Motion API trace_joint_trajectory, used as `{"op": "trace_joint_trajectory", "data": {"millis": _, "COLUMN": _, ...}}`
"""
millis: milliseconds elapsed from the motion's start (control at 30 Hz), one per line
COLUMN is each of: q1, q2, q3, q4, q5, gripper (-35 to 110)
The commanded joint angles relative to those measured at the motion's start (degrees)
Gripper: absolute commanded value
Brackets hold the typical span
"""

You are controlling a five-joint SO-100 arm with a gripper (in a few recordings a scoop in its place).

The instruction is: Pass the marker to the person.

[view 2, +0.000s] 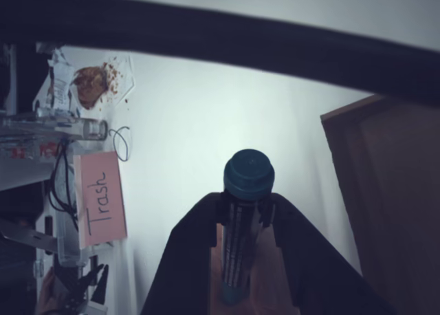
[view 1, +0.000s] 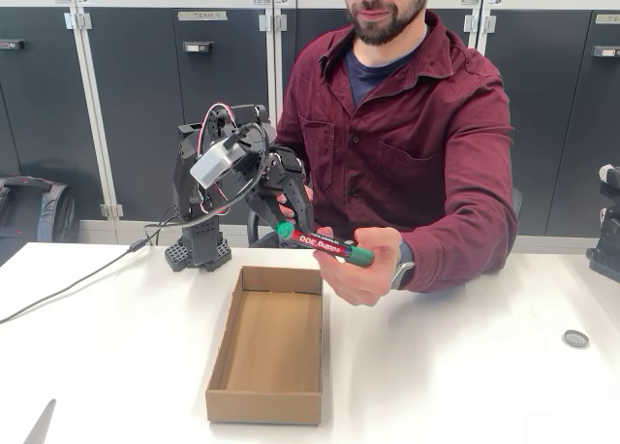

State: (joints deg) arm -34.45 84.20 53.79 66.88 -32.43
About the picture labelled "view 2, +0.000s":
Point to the clear plastic bottle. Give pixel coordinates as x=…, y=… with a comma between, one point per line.
x=89, y=128

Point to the brown crumb pile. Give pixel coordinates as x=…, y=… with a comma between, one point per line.
x=89, y=84

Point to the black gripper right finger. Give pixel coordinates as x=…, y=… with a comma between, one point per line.
x=316, y=270

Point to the open brown cardboard box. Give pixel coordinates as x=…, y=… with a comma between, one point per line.
x=395, y=191

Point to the green capped black marker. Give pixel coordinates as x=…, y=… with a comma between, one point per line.
x=249, y=174

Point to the pink trash paper note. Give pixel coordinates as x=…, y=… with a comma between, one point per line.
x=103, y=198

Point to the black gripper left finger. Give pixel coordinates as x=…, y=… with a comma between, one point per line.
x=185, y=260

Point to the crumpled white wrapper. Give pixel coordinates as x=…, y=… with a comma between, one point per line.
x=60, y=84

